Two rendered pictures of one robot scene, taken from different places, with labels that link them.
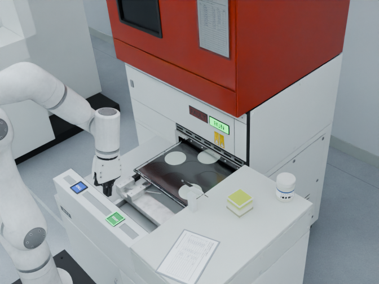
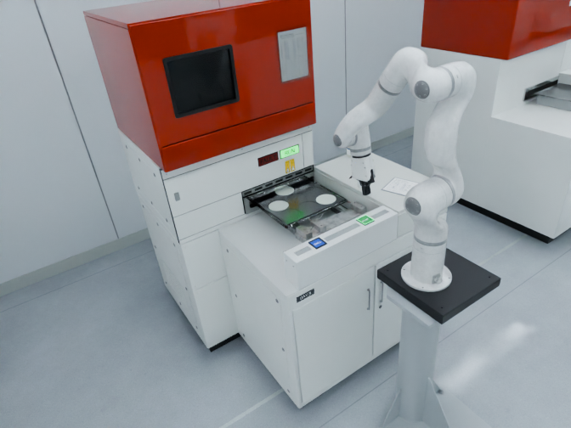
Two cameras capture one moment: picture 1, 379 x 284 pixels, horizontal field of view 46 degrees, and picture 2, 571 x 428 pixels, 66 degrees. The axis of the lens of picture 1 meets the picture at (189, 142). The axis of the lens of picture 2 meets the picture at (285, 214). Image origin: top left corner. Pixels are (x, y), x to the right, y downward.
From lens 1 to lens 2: 2.32 m
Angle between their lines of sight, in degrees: 64
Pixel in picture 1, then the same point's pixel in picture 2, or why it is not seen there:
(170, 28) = (249, 83)
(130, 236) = (385, 213)
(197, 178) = (310, 195)
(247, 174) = (326, 166)
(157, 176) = (300, 214)
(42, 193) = not seen: outside the picture
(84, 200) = (337, 239)
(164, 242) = (393, 197)
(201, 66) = (283, 100)
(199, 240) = (392, 183)
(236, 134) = (304, 146)
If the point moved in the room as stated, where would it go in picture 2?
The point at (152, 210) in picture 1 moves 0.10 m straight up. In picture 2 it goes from (340, 219) to (340, 201)
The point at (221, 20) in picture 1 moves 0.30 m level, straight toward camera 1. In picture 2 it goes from (302, 46) to (369, 43)
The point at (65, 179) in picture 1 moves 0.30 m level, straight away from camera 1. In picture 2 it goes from (299, 255) to (225, 271)
